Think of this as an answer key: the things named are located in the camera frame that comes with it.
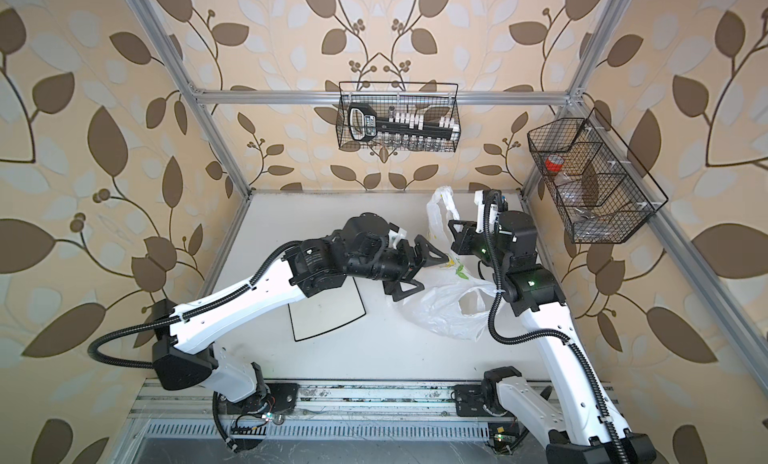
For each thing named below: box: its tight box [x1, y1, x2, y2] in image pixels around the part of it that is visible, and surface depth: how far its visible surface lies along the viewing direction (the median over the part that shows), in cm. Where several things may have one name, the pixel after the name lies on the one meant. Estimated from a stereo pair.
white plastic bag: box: [401, 186, 503, 341], surface depth 69 cm
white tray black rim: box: [288, 276, 366, 341], surface depth 88 cm
